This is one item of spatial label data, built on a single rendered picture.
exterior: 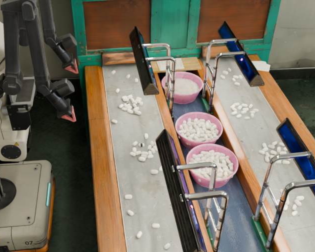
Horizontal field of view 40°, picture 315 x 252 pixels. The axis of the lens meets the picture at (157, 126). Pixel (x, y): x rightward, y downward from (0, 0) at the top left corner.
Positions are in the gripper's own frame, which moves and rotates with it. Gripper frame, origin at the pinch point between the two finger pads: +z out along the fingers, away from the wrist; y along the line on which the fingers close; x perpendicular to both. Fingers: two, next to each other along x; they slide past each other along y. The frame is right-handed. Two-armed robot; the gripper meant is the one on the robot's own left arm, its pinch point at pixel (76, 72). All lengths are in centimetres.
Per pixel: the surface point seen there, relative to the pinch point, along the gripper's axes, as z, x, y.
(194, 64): 55, -57, 39
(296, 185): 30, -80, -104
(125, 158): 34, -9, -44
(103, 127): 26.9, -0.4, -20.8
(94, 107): 24.5, 3.8, -2.4
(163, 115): 43, -31, -13
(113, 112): 32.0, -4.9, -5.0
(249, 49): 72, -95, 51
